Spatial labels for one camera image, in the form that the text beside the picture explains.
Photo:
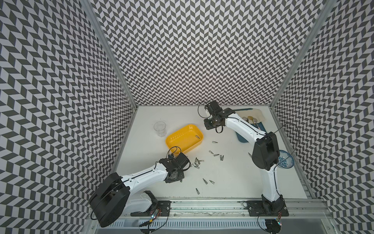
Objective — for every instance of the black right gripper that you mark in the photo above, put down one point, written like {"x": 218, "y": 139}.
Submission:
{"x": 208, "y": 125}

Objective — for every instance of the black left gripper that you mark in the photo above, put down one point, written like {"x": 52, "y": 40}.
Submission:
{"x": 181, "y": 176}

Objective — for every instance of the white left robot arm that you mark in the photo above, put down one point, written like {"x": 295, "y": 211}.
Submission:
{"x": 128, "y": 194}

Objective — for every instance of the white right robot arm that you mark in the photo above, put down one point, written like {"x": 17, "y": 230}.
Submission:
{"x": 265, "y": 156}

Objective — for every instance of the yellow plastic storage box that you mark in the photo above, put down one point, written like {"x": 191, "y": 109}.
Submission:
{"x": 184, "y": 139}

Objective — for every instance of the teal plastic tray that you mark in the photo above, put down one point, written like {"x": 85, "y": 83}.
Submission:
{"x": 248, "y": 131}

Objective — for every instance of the beige folded cloth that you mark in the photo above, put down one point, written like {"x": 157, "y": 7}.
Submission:
{"x": 255, "y": 113}

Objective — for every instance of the clear plastic cup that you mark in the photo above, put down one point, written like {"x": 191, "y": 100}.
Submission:
{"x": 160, "y": 128}

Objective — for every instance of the blue patterned bowl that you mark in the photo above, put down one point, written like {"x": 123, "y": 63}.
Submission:
{"x": 286, "y": 161}

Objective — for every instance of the gold spoon green handle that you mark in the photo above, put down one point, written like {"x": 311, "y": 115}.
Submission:
{"x": 252, "y": 119}

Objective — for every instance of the pink handled spoon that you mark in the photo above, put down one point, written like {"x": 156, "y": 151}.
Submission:
{"x": 258, "y": 125}

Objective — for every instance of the aluminium corner post left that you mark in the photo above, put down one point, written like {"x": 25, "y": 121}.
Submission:
{"x": 91, "y": 17}

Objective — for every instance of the aluminium corner post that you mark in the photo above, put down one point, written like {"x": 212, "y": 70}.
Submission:
{"x": 315, "y": 28}
{"x": 91, "y": 17}

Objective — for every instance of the aluminium corner post right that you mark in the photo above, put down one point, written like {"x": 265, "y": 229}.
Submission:
{"x": 315, "y": 28}

